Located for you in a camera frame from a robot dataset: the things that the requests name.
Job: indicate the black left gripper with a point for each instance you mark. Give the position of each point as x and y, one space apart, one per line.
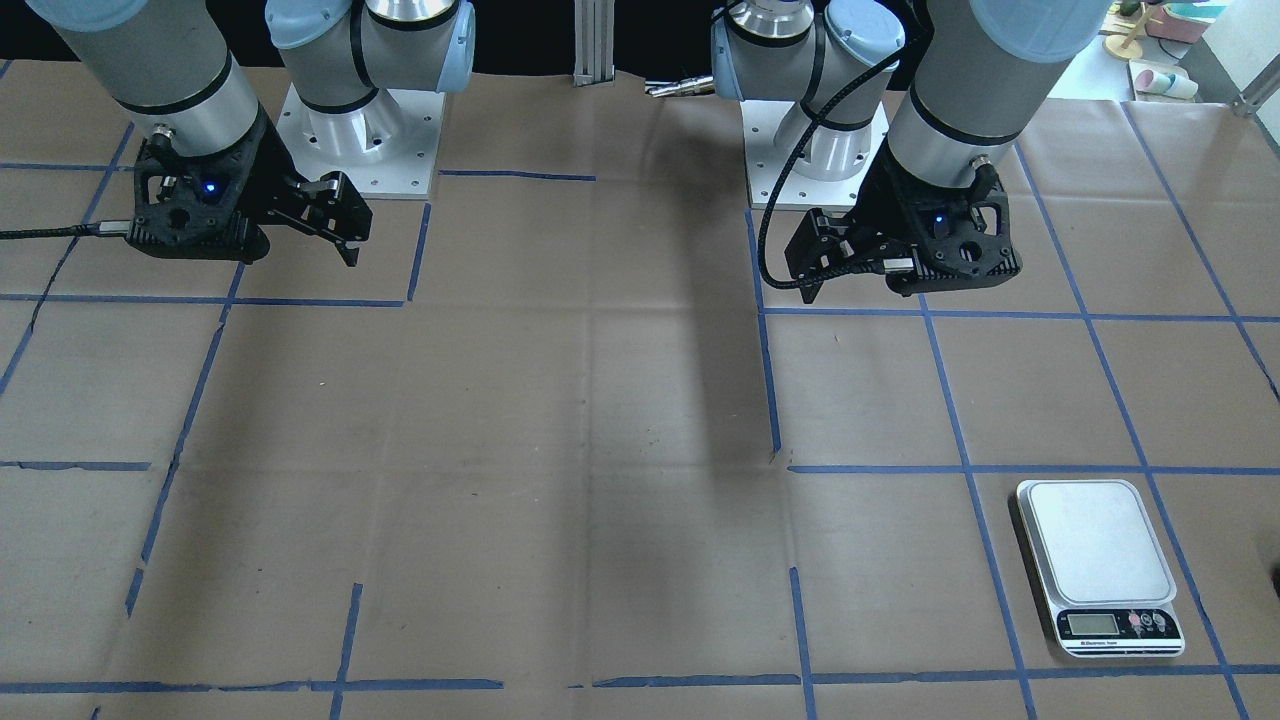
886 206

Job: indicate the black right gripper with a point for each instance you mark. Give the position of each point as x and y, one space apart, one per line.
264 172

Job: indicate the wooden stand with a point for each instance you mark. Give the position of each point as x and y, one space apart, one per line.
1125 23

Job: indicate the aluminium frame post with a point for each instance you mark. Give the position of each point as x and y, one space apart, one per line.
594 42

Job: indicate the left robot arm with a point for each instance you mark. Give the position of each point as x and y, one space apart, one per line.
980 70

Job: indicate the white paper cup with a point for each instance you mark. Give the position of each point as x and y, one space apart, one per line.
1149 82

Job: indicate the silver digital kitchen scale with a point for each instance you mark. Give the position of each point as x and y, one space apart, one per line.
1107 586

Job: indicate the metal connector plug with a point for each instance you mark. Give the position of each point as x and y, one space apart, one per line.
688 87

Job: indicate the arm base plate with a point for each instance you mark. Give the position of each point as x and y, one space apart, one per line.
828 173
387 149

